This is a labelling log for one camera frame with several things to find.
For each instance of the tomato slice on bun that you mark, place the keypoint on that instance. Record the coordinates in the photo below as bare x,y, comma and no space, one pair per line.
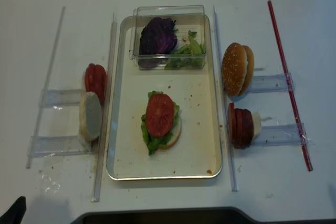
159,114

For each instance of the green lettuce on bun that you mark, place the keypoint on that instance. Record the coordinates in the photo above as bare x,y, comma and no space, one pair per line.
151,141

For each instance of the green lettuce in container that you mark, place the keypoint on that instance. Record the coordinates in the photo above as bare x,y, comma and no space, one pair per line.
189,56

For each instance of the stack of meat slices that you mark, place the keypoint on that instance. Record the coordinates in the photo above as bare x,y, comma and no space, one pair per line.
241,128

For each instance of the stack of tomato slices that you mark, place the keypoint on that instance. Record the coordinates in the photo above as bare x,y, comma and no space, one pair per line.
95,81

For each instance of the white block behind meat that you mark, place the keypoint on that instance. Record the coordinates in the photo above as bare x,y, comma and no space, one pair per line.
256,124

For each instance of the bottom bun on tray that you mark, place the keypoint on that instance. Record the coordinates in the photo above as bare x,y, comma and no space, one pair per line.
173,135

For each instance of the purple cabbage leaf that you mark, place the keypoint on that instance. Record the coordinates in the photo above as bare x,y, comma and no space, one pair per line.
157,38

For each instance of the clear plastic container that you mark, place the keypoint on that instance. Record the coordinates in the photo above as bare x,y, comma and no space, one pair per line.
189,17

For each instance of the cream metal baking tray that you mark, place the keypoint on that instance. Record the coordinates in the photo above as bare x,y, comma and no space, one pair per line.
197,153

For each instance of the sesame bun top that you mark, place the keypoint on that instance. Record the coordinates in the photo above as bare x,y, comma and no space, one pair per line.
234,69

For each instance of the white bun half upright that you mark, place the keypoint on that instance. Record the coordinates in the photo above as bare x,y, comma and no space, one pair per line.
90,116

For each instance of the brown bun behind sesame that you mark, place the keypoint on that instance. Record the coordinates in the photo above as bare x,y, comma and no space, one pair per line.
250,69

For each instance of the clear holder upper right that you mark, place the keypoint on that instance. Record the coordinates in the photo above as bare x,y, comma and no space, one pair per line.
275,83

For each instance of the clear holder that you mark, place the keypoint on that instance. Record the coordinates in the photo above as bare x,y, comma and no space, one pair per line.
44,146
275,83
281,135
58,98

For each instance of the clear holder upper left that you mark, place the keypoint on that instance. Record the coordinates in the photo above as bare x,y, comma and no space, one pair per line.
58,98

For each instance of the clear holder lower right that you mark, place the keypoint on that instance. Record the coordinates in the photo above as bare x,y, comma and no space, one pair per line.
281,135

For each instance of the dark base bottom edge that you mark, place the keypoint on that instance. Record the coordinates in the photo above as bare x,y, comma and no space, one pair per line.
188,215

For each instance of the clear holder lower left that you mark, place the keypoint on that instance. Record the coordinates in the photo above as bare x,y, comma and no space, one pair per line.
44,146

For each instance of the black object bottom left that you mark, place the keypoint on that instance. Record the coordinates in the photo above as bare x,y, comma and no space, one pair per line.
15,213

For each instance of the clear rail right of tray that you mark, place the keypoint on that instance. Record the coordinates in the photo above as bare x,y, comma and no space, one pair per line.
229,147

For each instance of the clear rail of tray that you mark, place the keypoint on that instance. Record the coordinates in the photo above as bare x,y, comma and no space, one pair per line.
229,147
105,113

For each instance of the clear rail left of tray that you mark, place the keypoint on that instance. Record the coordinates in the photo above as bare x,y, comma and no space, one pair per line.
105,113

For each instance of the clear rail far left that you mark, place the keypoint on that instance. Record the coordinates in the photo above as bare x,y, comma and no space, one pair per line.
47,82

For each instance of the red plastic rail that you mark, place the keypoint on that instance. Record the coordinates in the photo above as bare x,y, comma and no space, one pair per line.
299,124

